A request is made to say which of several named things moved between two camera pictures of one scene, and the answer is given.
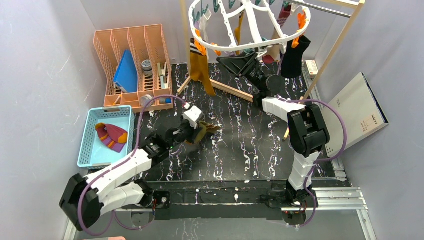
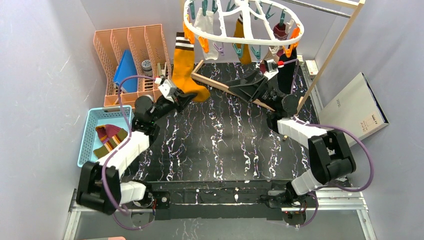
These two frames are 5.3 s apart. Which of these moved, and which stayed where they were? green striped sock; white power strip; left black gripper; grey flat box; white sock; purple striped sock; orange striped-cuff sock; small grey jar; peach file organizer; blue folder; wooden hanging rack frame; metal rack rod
Moved: orange striped-cuff sock; white sock; left black gripper; green striped sock
Stayed: blue folder; purple striped sock; white power strip; wooden hanging rack frame; peach file organizer; grey flat box; small grey jar; metal rack rod
